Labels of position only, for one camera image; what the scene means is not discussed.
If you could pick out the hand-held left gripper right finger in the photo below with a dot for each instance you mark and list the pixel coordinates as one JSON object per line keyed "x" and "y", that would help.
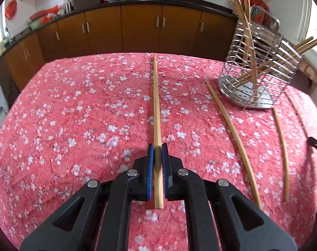
{"x": 165, "y": 170}

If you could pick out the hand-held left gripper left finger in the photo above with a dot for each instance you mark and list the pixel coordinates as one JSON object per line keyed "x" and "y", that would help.
{"x": 150, "y": 170}

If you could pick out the cream wooden side table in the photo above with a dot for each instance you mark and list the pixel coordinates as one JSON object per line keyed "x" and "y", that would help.
{"x": 311, "y": 70}

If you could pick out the red floral tablecloth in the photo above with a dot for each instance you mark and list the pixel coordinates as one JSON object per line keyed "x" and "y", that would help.
{"x": 82, "y": 123}

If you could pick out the large barred window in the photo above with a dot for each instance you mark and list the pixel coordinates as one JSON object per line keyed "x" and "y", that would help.
{"x": 314, "y": 18}

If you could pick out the wooden base cabinets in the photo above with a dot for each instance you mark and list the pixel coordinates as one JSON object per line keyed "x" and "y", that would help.
{"x": 108, "y": 31}

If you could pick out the black kitchen countertop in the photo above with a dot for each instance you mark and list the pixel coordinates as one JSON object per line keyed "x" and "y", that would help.
{"x": 116, "y": 1}

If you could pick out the steel cups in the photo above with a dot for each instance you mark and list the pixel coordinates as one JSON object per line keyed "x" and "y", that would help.
{"x": 67, "y": 6}

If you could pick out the green basin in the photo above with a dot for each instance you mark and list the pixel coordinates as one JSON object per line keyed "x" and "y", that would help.
{"x": 37, "y": 24}

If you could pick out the red plastic bag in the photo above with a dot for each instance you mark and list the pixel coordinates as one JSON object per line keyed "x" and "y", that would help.
{"x": 50, "y": 13}

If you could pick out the red basin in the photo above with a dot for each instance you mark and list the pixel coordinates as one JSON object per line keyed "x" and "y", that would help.
{"x": 38, "y": 15}

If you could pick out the yellow detergent bottle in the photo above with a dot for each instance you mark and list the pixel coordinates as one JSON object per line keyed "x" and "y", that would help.
{"x": 1, "y": 47}

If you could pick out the kitchen faucet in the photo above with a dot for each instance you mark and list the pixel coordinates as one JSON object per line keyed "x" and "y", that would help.
{"x": 9, "y": 35}

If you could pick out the small sliding window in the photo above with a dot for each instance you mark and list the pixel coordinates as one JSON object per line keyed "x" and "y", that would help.
{"x": 2, "y": 23}

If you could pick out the red hanging wall bag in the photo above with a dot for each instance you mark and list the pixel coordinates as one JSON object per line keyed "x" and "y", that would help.
{"x": 11, "y": 9}

